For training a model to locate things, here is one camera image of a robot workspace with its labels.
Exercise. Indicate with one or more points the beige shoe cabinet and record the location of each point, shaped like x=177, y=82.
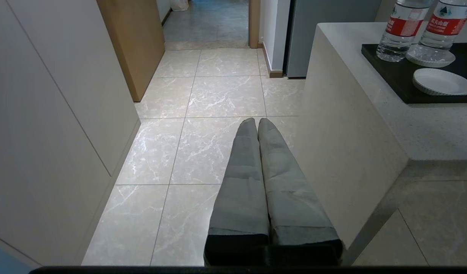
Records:
x=47, y=114

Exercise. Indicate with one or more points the light wooden door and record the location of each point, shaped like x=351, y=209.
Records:
x=138, y=45

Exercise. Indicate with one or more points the white plastic bag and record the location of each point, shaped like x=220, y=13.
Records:
x=179, y=4

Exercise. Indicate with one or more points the white paper coaster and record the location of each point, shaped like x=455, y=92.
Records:
x=429, y=59
x=442, y=82

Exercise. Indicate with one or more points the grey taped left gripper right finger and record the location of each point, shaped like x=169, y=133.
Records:
x=294, y=205

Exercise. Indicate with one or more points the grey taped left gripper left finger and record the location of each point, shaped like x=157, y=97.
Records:
x=241, y=198

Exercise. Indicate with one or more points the black rectangular tray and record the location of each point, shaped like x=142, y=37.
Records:
x=393, y=80

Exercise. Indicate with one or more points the clear water bottle red cap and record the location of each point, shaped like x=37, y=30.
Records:
x=402, y=30
x=444, y=26

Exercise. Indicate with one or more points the wooden door frame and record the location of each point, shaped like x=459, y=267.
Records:
x=254, y=23

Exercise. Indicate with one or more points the grey refrigerator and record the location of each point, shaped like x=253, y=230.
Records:
x=324, y=15

